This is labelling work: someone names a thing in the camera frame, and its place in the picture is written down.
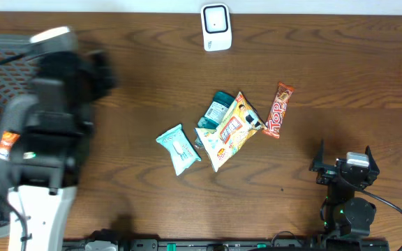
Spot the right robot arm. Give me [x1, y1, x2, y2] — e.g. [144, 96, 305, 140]
[309, 142, 380, 238]

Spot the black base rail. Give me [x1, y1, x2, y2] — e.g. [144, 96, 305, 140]
[63, 238, 390, 251]

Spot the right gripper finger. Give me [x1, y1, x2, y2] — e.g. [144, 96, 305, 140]
[309, 139, 327, 172]
[366, 146, 380, 185]

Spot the yellow snack bag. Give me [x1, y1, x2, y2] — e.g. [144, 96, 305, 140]
[195, 92, 267, 172]

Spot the teal wet wipes pack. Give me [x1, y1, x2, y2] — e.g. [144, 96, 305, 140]
[156, 124, 202, 176]

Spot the red Top chocolate bar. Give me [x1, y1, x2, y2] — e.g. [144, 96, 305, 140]
[263, 82, 295, 139]

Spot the small orange snack packet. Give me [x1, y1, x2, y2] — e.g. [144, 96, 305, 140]
[0, 131, 20, 161]

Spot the white barcode scanner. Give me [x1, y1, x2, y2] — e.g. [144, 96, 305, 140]
[200, 3, 232, 52]

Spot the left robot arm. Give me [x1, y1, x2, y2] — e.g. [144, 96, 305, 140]
[7, 51, 115, 250]

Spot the blue mouthwash bottle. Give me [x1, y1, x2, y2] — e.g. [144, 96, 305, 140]
[198, 91, 235, 129]

